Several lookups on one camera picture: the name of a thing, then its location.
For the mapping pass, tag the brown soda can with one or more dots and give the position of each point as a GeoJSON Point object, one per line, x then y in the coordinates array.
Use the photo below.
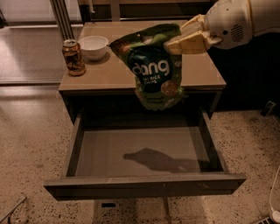
{"type": "Point", "coordinates": [71, 50]}

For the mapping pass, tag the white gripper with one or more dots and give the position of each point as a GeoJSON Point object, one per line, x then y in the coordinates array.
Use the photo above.
{"type": "Point", "coordinates": [227, 24]}

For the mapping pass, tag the white ceramic bowl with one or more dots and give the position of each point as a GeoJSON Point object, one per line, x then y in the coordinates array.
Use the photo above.
{"type": "Point", "coordinates": [93, 47]}

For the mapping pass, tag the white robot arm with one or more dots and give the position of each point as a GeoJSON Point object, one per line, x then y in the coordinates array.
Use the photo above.
{"type": "Point", "coordinates": [265, 16]}

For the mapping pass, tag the grey cabinet with tan top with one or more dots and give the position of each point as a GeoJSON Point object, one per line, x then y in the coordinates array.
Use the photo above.
{"type": "Point", "coordinates": [110, 75]}

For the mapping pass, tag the green rice chip bag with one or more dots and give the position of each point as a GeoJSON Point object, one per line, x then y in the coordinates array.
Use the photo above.
{"type": "Point", "coordinates": [157, 72]}

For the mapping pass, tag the metal railing frame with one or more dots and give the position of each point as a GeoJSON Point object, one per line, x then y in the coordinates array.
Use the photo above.
{"type": "Point", "coordinates": [131, 10]}

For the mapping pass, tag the metal rod on floor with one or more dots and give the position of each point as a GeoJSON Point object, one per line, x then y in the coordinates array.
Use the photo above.
{"type": "Point", "coordinates": [6, 219]}

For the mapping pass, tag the open grey top drawer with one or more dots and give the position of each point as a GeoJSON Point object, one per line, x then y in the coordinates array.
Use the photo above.
{"type": "Point", "coordinates": [143, 156]}

